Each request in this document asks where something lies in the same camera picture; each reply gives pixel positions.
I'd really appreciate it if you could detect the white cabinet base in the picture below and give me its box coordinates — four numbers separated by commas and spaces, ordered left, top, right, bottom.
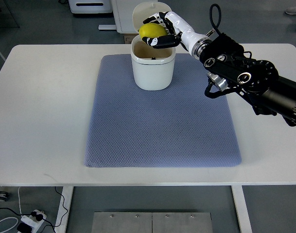
98, 0, 140, 34

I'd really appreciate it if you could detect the white cable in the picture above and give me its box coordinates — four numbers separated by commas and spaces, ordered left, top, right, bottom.
0, 186, 24, 233

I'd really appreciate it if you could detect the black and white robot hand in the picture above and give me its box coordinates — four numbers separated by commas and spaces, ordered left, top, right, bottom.
141, 11, 211, 59

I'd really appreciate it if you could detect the cardboard box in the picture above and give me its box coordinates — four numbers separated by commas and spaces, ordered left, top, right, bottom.
123, 33, 138, 44

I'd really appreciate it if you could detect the grey metal floor plate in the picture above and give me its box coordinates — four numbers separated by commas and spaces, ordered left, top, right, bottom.
91, 212, 213, 233

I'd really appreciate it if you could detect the white table leg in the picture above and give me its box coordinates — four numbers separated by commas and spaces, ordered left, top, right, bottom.
231, 185, 252, 233
54, 186, 74, 233

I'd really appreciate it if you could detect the caster wheel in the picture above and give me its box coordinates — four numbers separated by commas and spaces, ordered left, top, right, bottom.
0, 186, 9, 202

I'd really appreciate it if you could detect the blue-grey textured mat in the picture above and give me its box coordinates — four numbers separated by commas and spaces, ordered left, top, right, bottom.
84, 54, 242, 167

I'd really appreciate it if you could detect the white table left leg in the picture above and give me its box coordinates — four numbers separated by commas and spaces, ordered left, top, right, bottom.
54, 186, 74, 233

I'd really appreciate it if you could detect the black plug adapter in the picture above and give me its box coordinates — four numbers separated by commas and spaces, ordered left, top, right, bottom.
16, 222, 32, 233

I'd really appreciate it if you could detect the white table right leg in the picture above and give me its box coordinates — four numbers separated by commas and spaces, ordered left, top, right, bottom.
231, 185, 252, 233

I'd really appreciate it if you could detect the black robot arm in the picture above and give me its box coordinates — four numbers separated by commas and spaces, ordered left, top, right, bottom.
197, 16, 296, 127

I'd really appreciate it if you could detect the black power cable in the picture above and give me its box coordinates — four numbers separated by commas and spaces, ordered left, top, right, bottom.
0, 186, 69, 233

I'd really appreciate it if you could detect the white power strip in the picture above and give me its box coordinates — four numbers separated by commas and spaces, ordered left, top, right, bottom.
21, 210, 47, 233

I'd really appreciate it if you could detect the white appliance with black slot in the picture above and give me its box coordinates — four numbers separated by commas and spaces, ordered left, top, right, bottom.
68, 0, 113, 14

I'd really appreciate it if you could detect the white trash bin with lid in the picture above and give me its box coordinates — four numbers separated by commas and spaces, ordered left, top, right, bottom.
131, 1, 176, 91

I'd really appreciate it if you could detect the yellow lemon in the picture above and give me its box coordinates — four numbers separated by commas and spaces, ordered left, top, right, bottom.
139, 23, 168, 38

